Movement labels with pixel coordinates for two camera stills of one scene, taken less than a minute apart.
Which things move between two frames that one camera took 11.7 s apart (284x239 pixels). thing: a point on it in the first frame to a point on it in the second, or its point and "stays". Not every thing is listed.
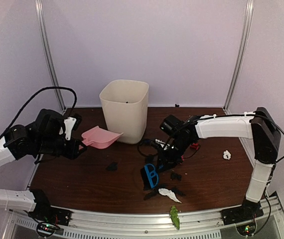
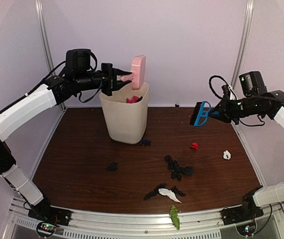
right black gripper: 164,159 to 223,108
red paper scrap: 195,145 stays
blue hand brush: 153,177 to 200,113
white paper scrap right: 226,155 stays
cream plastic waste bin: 124,103 stays
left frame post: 40,9 stays
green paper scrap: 174,217 stays
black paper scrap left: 113,167 stays
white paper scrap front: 165,191 stays
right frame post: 249,11 stays
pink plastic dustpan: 100,138 to 138,67
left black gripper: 72,153 to 113,85
